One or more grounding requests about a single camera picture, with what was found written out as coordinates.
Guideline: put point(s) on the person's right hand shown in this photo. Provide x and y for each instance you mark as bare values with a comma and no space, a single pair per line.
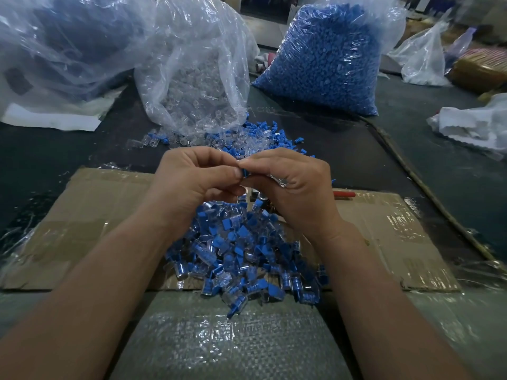
305,193

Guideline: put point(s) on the person's left hand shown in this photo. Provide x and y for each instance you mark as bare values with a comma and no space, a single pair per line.
178,189

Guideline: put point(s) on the person's right thumb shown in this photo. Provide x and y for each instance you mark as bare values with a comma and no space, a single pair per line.
259,182

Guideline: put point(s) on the person's left thumb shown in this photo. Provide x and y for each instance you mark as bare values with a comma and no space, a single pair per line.
220,174

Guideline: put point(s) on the clear plastic seal housing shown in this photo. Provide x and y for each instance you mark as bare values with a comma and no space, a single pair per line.
278,180

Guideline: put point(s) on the person's right forearm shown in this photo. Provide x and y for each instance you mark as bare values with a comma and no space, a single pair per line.
380,312

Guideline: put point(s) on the person's left forearm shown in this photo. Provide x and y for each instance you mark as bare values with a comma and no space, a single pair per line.
87,304

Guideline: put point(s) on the pile of loose seal parts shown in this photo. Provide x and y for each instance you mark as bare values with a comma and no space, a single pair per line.
257,138

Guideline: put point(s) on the pile of assembled blue seals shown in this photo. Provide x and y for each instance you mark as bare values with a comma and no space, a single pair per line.
237,253

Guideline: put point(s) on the red pen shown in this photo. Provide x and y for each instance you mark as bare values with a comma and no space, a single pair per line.
345,194

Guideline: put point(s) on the clear bag of clear housings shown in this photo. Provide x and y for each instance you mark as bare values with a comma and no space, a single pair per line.
198,75

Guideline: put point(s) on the clear bag of blue inserts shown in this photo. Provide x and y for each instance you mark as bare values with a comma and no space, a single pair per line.
328,63

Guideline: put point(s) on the flattened brown cardboard sheet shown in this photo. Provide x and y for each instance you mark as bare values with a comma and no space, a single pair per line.
79,233

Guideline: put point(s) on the thin wooden stick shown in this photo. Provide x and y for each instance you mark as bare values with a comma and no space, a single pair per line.
420,185

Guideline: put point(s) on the white paper sheet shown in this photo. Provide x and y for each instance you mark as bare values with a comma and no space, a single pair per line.
51,116

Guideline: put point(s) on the large crumpled clear plastic bag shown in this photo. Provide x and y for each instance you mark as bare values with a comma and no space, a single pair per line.
67,43

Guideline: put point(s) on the translucent white plastic bag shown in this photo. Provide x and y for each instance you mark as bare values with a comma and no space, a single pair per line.
426,59

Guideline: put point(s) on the crumpled white plastic bag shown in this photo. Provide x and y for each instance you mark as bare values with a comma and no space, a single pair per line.
475,124

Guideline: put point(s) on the small clear plastic bag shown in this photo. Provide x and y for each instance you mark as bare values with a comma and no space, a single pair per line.
459,45

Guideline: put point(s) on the clear plastic film sheet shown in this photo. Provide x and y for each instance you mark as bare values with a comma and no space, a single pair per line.
467,324

